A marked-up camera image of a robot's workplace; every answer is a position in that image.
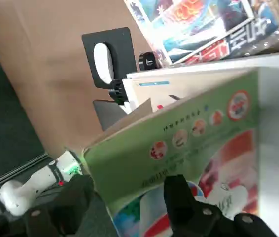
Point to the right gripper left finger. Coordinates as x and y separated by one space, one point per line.
55 217

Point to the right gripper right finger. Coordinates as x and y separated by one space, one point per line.
179 197

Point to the green children's picture book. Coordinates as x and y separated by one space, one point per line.
134 153

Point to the grey closed laptop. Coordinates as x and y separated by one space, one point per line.
110 113

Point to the white computer mouse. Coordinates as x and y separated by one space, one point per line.
102 61

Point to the black mouse pad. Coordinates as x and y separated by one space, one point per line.
122 49

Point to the plastic-wrapped comic magazine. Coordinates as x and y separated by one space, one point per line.
253 37

